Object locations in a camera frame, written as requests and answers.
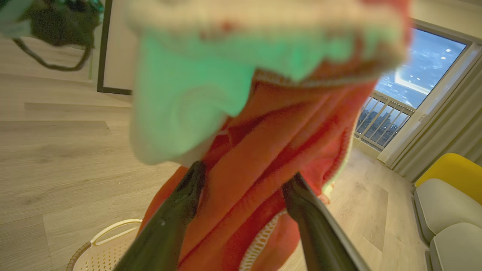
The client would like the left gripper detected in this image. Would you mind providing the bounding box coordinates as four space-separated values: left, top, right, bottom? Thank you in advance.
27 0 104 48

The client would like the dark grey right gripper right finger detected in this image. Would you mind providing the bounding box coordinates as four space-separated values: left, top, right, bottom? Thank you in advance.
282 172 372 271

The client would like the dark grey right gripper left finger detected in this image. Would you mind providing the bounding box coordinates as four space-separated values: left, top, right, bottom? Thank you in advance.
113 161 207 271

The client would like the cream perforated plastic laundry basket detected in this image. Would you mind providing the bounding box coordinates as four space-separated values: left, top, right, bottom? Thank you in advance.
67 218 143 271

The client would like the light sofa seat cushion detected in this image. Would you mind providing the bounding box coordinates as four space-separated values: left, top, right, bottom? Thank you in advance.
429 222 482 271
413 178 482 243

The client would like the dark framed door panel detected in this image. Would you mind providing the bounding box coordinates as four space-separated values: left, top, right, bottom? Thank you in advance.
97 0 133 95

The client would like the balcony railing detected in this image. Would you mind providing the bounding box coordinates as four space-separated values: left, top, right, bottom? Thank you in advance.
354 90 417 149

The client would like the yellow cushion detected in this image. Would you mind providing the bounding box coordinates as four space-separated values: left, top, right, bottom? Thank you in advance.
414 152 482 206

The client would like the pale pleated curtain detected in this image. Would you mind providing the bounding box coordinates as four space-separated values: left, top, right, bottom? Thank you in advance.
378 47 482 182

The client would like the glass window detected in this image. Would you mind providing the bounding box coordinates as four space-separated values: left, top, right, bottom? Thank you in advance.
375 28 469 110

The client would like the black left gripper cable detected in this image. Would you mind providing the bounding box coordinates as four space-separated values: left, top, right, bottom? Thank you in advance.
13 38 93 72

